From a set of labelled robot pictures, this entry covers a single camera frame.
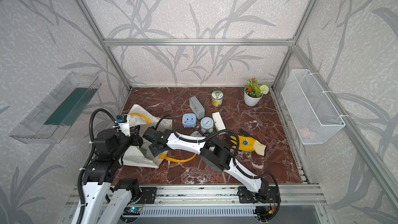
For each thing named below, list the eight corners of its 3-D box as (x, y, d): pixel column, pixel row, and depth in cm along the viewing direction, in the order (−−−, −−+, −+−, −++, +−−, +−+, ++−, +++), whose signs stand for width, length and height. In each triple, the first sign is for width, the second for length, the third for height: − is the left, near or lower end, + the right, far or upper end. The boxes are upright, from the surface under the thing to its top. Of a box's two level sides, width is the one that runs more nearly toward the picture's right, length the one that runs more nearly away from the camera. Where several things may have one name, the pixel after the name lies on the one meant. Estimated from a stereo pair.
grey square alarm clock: (199, 121, 103) (198, 112, 95) (190, 107, 110) (189, 98, 103) (206, 118, 104) (206, 109, 97) (196, 104, 112) (196, 95, 104)
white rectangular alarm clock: (218, 134, 97) (218, 129, 92) (211, 119, 104) (212, 113, 99) (225, 132, 98) (226, 127, 93) (218, 117, 106) (219, 111, 100)
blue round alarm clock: (200, 132, 96) (200, 130, 93) (200, 119, 102) (200, 116, 100) (213, 133, 96) (213, 130, 93) (213, 119, 102) (213, 116, 100)
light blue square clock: (181, 128, 100) (180, 125, 97) (183, 116, 106) (182, 113, 103) (196, 128, 100) (195, 125, 97) (196, 116, 106) (196, 113, 103)
